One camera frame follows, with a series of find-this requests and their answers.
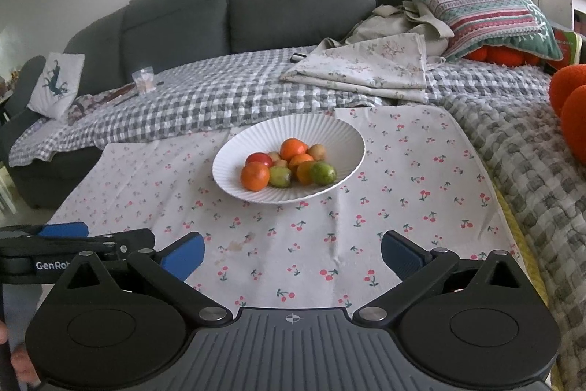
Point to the small beige longan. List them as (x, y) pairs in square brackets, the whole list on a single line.
[(281, 163), (274, 156)]

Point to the brown kiwi fruit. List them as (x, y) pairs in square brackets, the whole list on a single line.
[(318, 152)]

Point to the striped colourful pillow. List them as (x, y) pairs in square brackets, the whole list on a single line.
[(515, 24)]

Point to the orange plush toy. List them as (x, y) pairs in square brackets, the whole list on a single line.
[(557, 116)]

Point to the clear plastic bag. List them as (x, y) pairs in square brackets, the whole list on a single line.
[(144, 80)]

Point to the small beige longan back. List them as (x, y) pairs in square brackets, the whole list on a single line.
[(274, 156)]

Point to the white horse print pillow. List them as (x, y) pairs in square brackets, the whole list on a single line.
[(57, 86)]

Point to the orange tangerine top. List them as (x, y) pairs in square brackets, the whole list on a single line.
[(291, 147)]

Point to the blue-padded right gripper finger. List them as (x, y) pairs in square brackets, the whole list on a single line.
[(59, 230)]

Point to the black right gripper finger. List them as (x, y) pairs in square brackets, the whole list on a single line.
[(121, 244)]

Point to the small green fruit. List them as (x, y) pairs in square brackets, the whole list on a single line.
[(323, 173)]

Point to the red tomato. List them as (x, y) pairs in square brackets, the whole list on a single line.
[(261, 158)]

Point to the right gripper blue-tipped own finger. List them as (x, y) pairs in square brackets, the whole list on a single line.
[(162, 275), (422, 273)]

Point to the folded floral cloth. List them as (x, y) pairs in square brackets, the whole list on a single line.
[(386, 55)]

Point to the white ribbed plate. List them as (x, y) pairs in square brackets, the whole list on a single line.
[(344, 144)]

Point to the orange tangerine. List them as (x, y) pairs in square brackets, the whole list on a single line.
[(299, 159), (291, 147), (255, 176)]

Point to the yellow-brown tomato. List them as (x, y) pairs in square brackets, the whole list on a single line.
[(303, 173)]

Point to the grey checkered blanket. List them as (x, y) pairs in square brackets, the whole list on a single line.
[(542, 187)]

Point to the cherry print white cloth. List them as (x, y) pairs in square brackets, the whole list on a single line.
[(420, 176)]

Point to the dark grey sofa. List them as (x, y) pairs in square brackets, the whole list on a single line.
[(274, 6)]

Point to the person's left hand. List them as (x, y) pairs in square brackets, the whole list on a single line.
[(20, 360)]

